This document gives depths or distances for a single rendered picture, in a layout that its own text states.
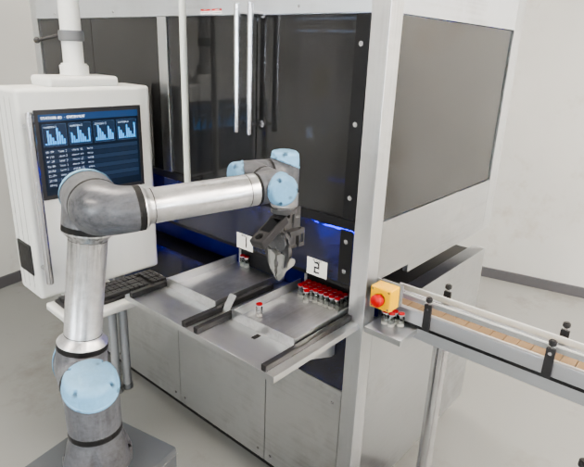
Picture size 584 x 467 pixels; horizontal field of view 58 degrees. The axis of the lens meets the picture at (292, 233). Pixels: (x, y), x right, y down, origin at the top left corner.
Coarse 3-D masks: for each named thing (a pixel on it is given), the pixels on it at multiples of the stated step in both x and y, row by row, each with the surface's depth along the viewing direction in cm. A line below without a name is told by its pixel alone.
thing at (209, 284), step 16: (192, 272) 195; (208, 272) 200; (224, 272) 201; (240, 272) 201; (256, 272) 202; (176, 288) 184; (192, 288) 187; (208, 288) 187; (224, 288) 188; (240, 288) 188; (208, 304) 174
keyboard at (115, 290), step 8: (144, 272) 212; (152, 272) 212; (120, 280) 204; (128, 280) 205; (136, 280) 204; (144, 280) 207; (152, 280) 205; (160, 280) 206; (112, 288) 196; (120, 288) 197; (128, 288) 197; (136, 288) 199; (64, 296) 190; (112, 296) 192; (120, 296) 194; (64, 304) 186; (104, 304) 189
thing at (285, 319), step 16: (288, 288) 186; (272, 304) 177; (288, 304) 178; (304, 304) 178; (240, 320) 164; (256, 320) 167; (272, 320) 167; (288, 320) 167; (304, 320) 168; (320, 320) 168; (272, 336) 156; (288, 336) 152; (304, 336) 154
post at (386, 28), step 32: (384, 0) 136; (384, 32) 138; (384, 64) 141; (384, 96) 143; (384, 128) 147; (384, 160) 151; (384, 192) 156; (352, 256) 162; (352, 288) 165; (352, 320) 168; (352, 352) 172; (352, 384) 175; (352, 416) 178; (352, 448) 183
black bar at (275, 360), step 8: (336, 320) 165; (344, 320) 165; (328, 328) 160; (336, 328) 163; (312, 336) 155; (320, 336) 157; (296, 344) 150; (304, 344) 151; (288, 352) 146; (296, 352) 149; (272, 360) 142; (280, 360) 144; (264, 368) 140; (272, 368) 142
